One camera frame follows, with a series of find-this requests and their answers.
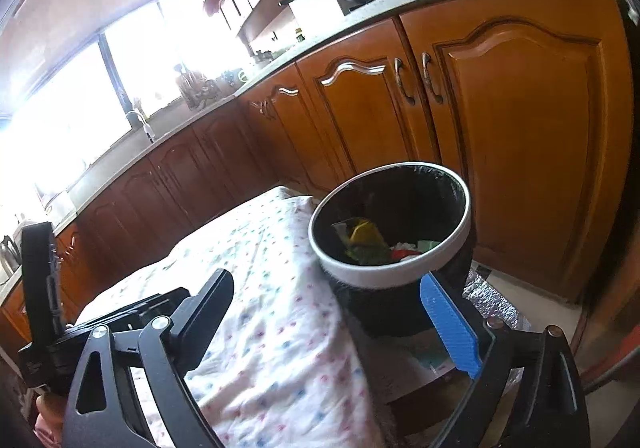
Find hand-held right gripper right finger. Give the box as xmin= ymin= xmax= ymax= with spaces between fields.
xmin=419 ymin=273 xmax=591 ymax=448

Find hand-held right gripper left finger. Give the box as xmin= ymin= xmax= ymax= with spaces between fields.
xmin=62 ymin=268 xmax=235 ymax=448

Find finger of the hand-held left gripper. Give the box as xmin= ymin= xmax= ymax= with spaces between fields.
xmin=64 ymin=291 xmax=194 ymax=336

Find white rimmed trash bin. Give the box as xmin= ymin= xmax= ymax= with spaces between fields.
xmin=307 ymin=161 xmax=473 ymax=338

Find light green wrapper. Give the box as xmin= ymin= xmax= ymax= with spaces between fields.
xmin=345 ymin=245 xmax=392 ymax=264

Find yellow snack wrapper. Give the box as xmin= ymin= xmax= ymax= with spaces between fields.
xmin=349 ymin=218 xmax=388 ymax=247

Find person's left hand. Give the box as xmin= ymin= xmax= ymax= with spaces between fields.
xmin=34 ymin=394 xmax=67 ymax=447

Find steel kettle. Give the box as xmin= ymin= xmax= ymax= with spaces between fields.
xmin=0 ymin=234 xmax=22 ymax=275

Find silver foil mat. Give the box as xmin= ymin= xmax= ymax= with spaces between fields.
xmin=462 ymin=265 xmax=533 ymax=329

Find white floral cloth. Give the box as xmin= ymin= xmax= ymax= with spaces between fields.
xmin=75 ymin=185 xmax=386 ymax=448

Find sink faucet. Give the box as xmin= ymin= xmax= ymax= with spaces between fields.
xmin=125 ymin=98 xmax=157 ymax=144

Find kitchen window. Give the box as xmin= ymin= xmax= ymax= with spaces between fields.
xmin=0 ymin=0 xmax=251 ymax=209

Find wooden kitchen cabinets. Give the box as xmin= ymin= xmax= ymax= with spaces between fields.
xmin=0 ymin=0 xmax=636 ymax=344

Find brown bottles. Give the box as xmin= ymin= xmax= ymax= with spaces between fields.
xmin=174 ymin=63 xmax=222 ymax=108

